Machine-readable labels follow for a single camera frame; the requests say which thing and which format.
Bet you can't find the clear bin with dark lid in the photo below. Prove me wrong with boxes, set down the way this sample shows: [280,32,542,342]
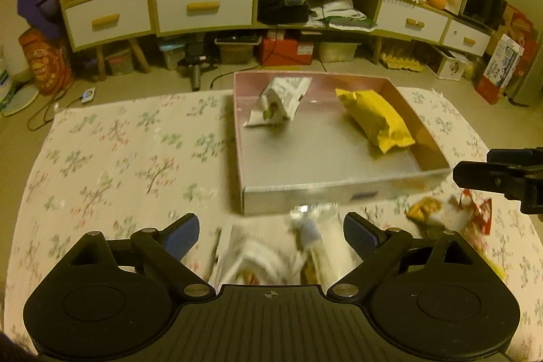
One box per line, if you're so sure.
[214,33,262,64]

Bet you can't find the long wooden sideboard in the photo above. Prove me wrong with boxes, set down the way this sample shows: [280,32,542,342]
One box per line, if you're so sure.
[254,0,493,58]

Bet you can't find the pink cardboard box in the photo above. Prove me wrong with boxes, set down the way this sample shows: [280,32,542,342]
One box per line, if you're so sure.
[232,70,451,217]

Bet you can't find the egg tray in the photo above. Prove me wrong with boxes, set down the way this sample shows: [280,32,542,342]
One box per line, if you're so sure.
[379,50,426,73]

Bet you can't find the newsprint snack packet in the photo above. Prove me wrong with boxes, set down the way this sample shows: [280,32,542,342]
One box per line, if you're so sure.
[211,223,300,287]
[242,76,314,129]

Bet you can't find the red gift box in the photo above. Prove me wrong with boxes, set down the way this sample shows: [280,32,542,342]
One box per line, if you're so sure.
[474,5,536,105]

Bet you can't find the black case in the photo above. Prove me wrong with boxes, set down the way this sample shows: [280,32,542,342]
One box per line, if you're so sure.
[257,0,311,24]

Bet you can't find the wooden drawer cabinet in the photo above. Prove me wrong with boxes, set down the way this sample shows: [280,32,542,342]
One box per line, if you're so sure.
[150,0,258,37]

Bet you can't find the clear bin with teal lid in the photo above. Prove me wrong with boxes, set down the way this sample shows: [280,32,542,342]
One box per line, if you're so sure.
[158,42,187,71]

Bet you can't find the white device cable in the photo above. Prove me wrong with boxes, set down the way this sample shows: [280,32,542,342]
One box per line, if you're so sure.
[27,91,88,132]

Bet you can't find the floral cloth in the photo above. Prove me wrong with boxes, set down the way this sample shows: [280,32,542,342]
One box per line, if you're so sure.
[4,85,543,348]

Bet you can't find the orange printed bag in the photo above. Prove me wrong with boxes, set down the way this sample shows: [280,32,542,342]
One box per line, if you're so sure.
[18,27,76,96]

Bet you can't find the red snack packet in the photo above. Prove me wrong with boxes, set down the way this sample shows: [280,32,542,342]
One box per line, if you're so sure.
[460,189,493,250]

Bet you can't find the red storage box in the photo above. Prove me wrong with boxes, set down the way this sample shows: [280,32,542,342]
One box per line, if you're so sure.
[258,35,315,66]

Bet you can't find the white blue snack packet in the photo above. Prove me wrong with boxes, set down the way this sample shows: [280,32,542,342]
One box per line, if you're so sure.
[289,204,342,286]

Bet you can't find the white cartoon box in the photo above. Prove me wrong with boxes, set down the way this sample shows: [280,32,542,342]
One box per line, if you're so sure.
[426,46,472,81]

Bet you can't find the blue printed box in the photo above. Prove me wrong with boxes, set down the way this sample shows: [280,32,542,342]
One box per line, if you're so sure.
[483,33,525,88]

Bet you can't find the microwave oven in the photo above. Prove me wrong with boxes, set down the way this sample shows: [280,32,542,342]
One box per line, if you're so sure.
[459,0,508,33]

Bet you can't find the small clear bin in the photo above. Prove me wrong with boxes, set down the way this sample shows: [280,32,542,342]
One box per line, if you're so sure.
[106,52,137,77]

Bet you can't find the small yellow snack packet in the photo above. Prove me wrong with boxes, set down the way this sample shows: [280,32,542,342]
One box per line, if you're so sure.
[477,254,508,283]

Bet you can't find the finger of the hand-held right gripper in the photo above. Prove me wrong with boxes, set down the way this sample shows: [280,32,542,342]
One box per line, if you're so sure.
[486,148,543,167]
[452,161,523,200]

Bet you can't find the clear bin with white lid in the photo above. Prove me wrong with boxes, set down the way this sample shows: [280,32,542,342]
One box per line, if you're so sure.
[317,41,362,64]

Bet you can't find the black camera gimbal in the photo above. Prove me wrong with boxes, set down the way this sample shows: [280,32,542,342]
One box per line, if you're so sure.
[177,41,218,92]

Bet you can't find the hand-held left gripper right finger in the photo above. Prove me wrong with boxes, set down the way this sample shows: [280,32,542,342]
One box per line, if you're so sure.
[326,212,483,300]

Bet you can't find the pile of papers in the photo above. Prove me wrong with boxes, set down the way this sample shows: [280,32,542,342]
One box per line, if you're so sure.
[309,0,379,33]

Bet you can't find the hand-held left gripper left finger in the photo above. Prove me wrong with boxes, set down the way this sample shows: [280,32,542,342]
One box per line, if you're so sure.
[63,213,216,302]

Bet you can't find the orange sandwich snack packet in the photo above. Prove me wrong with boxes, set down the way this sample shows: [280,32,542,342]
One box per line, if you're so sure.
[406,196,458,226]

